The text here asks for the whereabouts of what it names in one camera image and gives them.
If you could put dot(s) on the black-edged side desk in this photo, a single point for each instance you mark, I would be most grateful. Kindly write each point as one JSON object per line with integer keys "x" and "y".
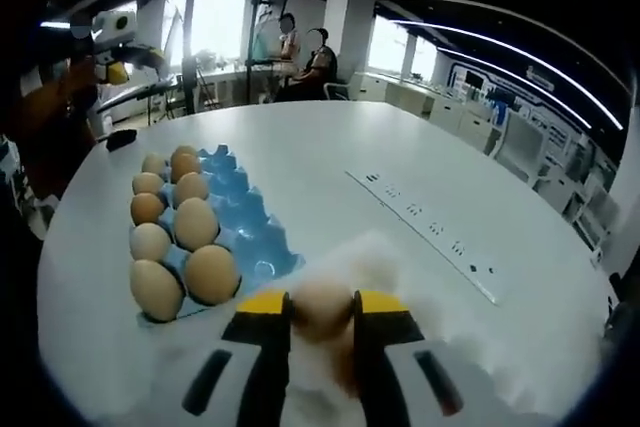
{"x": 135, "y": 94}

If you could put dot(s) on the lit wall display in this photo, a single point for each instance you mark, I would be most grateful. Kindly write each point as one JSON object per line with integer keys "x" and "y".
{"x": 500, "y": 87}

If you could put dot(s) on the white square pillar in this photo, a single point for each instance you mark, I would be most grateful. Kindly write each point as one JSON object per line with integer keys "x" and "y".
{"x": 350, "y": 32}

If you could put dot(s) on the small windowsill plant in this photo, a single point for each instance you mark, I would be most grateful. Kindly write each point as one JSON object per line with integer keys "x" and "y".
{"x": 207, "y": 58}

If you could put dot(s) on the white power strip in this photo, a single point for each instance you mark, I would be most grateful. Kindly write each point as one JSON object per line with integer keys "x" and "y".
{"x": 402, "y": 200}

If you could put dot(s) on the white mesh chair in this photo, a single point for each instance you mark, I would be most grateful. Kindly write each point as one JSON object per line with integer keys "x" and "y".
{"x": 595, "y": 197}
{"x": 522, "y": 139}

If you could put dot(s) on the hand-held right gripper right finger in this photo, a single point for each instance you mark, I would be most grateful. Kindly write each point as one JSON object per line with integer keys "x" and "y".
{"x": 372, "y": 362}

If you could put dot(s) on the blue egg tray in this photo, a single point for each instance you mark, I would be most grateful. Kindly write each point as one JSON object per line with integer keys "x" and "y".
{"x": 240, "y": 212}

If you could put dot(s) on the white office chair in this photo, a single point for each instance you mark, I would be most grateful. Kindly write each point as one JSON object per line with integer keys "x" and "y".
{"x": 340, "y": 92}

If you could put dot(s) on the person's left hand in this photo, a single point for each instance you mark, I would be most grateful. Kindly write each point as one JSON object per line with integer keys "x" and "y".
{"x": 85, "y": 74}

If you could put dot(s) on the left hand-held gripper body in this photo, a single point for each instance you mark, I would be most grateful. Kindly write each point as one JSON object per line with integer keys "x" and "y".
{"x": 112, "y": 29}

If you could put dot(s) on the group of brown eggs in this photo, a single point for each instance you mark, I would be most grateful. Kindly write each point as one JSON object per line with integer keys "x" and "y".
{"x": 196, "y": 224}

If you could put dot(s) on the white egg tray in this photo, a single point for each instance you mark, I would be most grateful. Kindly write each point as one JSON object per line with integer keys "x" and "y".
{"x": 435, "y": 317}

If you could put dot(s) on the black tripod stand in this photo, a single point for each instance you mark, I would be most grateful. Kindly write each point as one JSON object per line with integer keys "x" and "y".
{"x": 189, "y": 72}

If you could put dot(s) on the single brown egg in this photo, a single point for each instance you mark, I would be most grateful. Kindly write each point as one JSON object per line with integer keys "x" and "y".
{"x": 320, "y": 304}

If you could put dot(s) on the white cabinet row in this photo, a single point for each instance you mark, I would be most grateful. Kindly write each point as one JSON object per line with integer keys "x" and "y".
{"x": 400, "y": 92}

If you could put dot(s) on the small black object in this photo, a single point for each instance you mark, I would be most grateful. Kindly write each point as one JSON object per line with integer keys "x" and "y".
{"x": 121, "y": 139}

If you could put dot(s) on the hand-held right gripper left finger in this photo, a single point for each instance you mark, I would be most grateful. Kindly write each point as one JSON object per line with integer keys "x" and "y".
{"x": 265, "y": 362}

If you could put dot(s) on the white table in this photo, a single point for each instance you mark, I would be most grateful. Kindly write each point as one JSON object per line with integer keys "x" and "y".
{"x": 325, "y": 147}

